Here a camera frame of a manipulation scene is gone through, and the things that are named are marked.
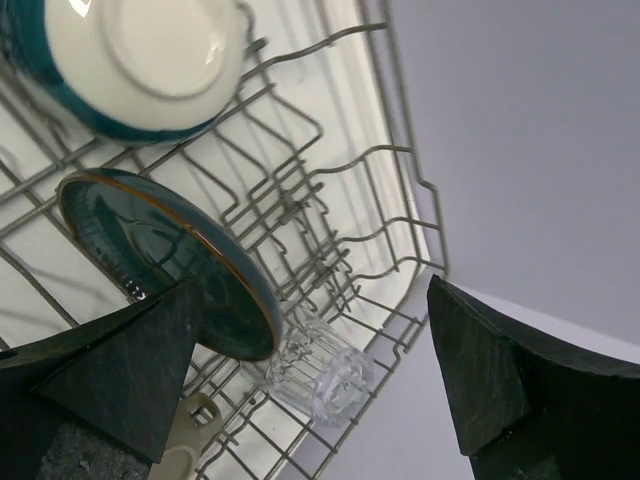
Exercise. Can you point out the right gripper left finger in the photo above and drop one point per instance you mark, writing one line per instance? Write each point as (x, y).
(97, 401)

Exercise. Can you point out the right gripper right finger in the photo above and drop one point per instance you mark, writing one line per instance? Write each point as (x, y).
(527, 405)

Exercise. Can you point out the olive ceramic mug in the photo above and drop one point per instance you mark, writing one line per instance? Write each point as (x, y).
(187, 439)

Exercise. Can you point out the teal ceramic plate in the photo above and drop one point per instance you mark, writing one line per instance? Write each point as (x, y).
(148, 237)

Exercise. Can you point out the clear glass tumbler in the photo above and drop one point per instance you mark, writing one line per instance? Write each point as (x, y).
(315, 370)

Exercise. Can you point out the teal white ceramic bowl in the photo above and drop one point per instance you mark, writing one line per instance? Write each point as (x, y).
(136, 72)

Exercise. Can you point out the grey wire dish rack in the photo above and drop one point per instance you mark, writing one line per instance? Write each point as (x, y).
(313, 169)

